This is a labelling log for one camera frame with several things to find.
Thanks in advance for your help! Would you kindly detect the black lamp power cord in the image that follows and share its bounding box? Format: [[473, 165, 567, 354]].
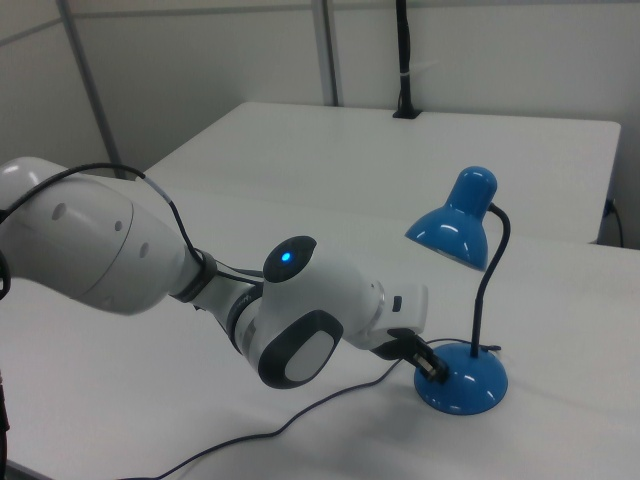
[[119, 338, 503, 480]]

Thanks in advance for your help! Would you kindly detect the black clamp-mounted pole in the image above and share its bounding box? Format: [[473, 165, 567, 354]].
[[392, 0, 423, 120]]

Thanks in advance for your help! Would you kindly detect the grey vertical partition post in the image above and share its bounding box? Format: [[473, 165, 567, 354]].
[[311, 0, 347, 107]]

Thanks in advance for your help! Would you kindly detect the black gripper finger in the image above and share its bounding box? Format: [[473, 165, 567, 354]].
[[405, 334, 452, 375], [398, 343, 445, 384]]

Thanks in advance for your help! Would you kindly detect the black wall outlet cable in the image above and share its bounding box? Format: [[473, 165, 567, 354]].
[[606, 198, 626, 248]]

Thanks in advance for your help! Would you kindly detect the white adjoining table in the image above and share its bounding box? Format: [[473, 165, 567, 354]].
[[144, 102, 622, 246]]

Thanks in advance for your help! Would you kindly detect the black hanging cable bundle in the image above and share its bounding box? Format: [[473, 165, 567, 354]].
[[0, 249, 12, 469]]

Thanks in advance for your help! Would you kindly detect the black cable on robot arm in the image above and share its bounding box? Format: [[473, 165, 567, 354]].
[[0, 162, 264, 301]]

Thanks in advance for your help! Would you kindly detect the blue gooseneck desk lamp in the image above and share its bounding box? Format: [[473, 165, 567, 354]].
[[404, 165, 510, 415]]

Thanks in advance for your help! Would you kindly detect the grey slanted partition post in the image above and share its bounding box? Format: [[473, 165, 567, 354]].
[[57, 0, 126, 179]]

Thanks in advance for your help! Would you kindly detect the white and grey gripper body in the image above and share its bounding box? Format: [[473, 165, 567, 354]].
[[369, 283, 430, 361]]

